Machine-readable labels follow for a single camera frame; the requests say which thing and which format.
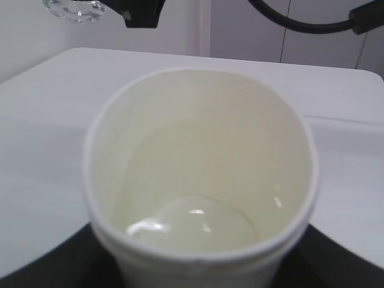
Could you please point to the white paper cup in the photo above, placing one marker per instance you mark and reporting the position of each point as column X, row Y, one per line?
column 199, row 178

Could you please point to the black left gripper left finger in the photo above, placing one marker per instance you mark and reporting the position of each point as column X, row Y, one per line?
column 80, row 261

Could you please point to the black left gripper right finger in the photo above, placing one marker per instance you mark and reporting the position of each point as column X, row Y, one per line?
column 319, row 262

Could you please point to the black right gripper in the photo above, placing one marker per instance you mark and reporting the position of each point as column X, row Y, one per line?
column 137, row 13

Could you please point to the clear water bottle green label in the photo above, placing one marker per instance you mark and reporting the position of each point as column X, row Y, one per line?
column 76, row 11

